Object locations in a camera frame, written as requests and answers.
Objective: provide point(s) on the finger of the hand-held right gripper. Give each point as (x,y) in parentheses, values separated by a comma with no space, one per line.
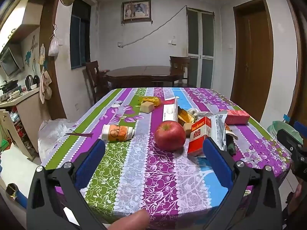
(289,140)
(301,127)

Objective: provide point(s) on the range hood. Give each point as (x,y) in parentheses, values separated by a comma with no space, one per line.
(10,63)

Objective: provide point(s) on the white bowl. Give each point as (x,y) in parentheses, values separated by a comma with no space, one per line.
(33,86)

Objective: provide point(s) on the white plastic sheet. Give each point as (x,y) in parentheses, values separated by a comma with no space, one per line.
(52,134)

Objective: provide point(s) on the dark wooden chair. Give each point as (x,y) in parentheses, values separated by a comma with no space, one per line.
(179,64)
(93,76)

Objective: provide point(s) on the beige cube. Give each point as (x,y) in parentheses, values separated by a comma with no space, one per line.
(146,107)

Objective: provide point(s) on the gold box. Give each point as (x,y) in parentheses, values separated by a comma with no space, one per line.
(186,117)

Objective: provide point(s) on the hanging beige cloths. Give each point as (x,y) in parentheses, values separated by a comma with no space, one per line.
(45,86)

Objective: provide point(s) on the crumpled orange white paper cup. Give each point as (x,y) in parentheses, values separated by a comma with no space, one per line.
(117,132)

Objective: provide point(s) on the trash bin with green bag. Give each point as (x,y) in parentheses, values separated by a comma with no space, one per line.
(275,127)

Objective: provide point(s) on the person's left hand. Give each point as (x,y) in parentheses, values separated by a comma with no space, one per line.
(132,221)

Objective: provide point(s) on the red wrapped pack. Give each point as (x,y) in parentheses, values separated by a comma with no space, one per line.
(236,117)

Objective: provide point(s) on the striped floral tablecloth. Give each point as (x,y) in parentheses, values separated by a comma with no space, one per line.
(134,172)

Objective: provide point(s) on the blue tape piece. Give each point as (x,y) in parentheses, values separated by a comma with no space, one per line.
(286,117)

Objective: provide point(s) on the red white cigarette box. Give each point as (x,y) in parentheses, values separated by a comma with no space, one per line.
(197,136)

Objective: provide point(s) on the brown wooden door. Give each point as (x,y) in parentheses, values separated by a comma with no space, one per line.
(301,52)
(254,57)

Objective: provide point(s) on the dark window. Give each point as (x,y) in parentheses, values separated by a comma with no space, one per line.
(80,36)

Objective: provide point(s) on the red apple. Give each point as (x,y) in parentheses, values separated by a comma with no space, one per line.
(169,136)

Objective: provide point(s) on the wall cabinet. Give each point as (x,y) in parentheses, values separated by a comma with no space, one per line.
(26,19)

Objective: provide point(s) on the frosted glass double door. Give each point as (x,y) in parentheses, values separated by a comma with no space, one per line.
(200,43)

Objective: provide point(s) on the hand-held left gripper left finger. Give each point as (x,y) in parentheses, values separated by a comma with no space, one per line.
(90,165)

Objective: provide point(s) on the gold foil wrapper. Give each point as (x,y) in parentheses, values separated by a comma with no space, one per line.
(152,100)

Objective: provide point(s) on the black wok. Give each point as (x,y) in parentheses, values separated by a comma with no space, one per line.
(9,86)

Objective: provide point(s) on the dark wooden dining table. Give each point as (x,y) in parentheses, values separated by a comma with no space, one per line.
(144,74)

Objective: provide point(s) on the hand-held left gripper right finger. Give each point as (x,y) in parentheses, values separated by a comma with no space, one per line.
(218,163)

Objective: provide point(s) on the white wall switch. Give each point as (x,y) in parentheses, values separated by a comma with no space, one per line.
(172,40)

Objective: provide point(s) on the kitchen counter cabinet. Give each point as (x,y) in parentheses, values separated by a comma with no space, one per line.
(28,119)

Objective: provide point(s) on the long red white carton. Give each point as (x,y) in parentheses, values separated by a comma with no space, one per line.
(169,111)

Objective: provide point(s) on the electric kettle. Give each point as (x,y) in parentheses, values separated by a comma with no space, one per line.
(29,82)

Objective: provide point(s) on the white foil bag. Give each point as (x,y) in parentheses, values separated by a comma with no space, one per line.
(219,129)

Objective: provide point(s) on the hanging white plastic bag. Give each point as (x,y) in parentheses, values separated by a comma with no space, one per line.
(54,46)

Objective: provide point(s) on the white wall socket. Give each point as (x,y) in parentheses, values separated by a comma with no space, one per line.
(120,44)

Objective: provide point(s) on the framed wall picture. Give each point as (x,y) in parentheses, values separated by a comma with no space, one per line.
(136,11)

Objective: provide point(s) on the dark green scrap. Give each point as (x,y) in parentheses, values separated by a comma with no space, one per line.
(231,146)

